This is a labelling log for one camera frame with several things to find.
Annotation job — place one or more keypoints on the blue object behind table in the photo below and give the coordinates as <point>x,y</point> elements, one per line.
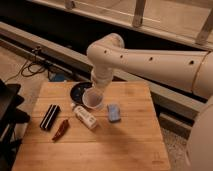
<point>57,78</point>

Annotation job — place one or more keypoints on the black chair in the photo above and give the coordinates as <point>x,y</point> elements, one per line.
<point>10,116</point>

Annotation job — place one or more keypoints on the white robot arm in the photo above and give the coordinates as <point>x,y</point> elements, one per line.
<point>190,71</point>

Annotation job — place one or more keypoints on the blue sponge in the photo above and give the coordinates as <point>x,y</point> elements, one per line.
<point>113,113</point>

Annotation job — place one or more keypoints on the wooden board table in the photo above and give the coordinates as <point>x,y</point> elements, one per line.
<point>133,144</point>

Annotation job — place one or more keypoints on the white plastic bottle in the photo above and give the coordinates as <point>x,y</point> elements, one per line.
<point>84,116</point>

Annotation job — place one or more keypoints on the black rectangular box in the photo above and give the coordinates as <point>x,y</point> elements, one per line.
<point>49,117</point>

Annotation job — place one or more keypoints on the red chili pepper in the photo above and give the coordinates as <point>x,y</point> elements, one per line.
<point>61,130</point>

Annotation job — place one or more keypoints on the dark ceramic bowl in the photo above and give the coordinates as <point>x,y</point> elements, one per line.
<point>78,90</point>

